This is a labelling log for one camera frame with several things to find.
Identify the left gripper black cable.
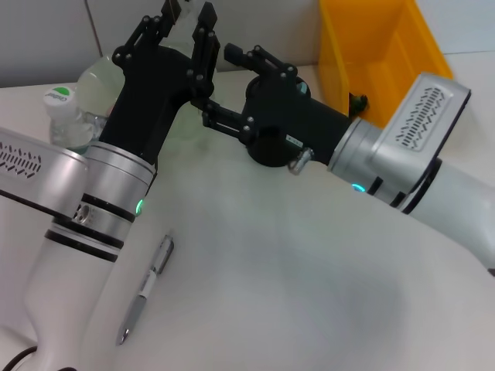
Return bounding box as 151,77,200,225
0,345,77,371

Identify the green plastic wrapper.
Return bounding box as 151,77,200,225
349,91,368,117

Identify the yellow plastic bin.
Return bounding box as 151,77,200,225
319,0,454,129

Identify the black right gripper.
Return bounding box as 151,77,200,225
200,42,355,164

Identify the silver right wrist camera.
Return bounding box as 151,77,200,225
367,72,473,206

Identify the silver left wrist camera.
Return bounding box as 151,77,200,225
0,126,90,218

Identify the clear green-label water bottle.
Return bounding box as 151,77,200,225
42,87,112,151

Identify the black mesh pen holder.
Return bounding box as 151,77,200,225
245,75,313,168

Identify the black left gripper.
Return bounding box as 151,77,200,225
98,0,221,164

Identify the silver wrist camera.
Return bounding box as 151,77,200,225
0,126,90,218
367,72,473,206

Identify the grey clear ballpoint pen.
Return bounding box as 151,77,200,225
117,233,176,346

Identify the pale green wavy bowl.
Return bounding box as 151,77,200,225
76,56,233,155

